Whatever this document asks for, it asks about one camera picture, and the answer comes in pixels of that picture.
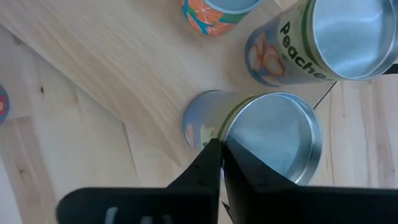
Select tall peaches tin can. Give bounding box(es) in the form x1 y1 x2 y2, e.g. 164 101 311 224
182 90 323 187
244 0 398 88

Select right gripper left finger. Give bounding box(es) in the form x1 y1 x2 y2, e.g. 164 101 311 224
57 139 222 224

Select orange print tin can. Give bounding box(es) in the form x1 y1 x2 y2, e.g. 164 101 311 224
181 0 265 37

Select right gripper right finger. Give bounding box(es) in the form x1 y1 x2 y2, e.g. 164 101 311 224
223 139 398 224

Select teal pink corn can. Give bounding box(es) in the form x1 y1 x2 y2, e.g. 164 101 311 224
0 83 11 124

